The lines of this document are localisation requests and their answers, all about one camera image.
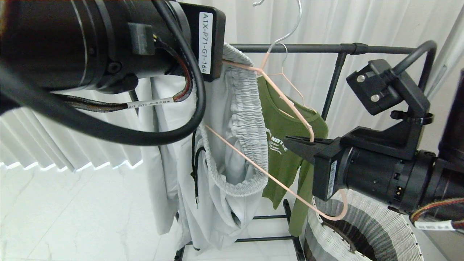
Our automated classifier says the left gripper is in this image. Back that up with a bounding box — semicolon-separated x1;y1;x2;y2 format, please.
47;0;226;93

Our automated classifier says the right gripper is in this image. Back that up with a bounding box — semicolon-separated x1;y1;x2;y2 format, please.
285;135;437;214

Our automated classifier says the green long-sleeved shirt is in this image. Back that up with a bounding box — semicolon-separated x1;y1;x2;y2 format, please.
257;75;329;238

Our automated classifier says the pink clothes hanger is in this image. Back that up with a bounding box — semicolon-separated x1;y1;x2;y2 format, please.
205;0;348;221
268;43;318;120

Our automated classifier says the black clothes rack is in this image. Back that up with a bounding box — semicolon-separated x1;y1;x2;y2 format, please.
129;43;417;261

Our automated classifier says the white laundry basket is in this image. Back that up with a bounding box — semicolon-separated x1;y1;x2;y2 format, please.
303;188;424;261

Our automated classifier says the white curtain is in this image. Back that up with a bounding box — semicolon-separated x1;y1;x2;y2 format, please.
0;0;453;171

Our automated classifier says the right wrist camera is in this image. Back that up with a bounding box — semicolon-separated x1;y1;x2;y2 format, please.
346;59;434;161

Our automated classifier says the black cable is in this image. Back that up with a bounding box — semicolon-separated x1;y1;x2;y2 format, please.
0;0;207;146
391;40;438;93

